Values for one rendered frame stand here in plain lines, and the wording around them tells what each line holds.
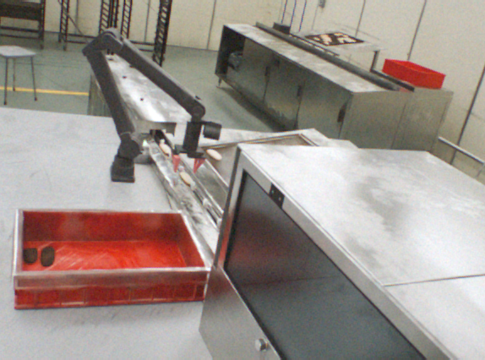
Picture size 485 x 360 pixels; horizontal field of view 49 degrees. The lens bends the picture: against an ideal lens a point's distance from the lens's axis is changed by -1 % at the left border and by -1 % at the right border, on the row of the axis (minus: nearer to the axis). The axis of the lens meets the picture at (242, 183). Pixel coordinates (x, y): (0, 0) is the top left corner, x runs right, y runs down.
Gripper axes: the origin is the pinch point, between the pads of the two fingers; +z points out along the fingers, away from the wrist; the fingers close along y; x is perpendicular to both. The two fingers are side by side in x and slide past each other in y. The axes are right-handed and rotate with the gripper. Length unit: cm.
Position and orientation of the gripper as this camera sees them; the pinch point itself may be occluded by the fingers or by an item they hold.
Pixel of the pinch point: (184, 171)
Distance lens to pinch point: 202.2
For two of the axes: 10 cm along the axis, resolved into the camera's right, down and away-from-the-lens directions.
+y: 8.9, 0.4, 4.5
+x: -3.9, -4.4, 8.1
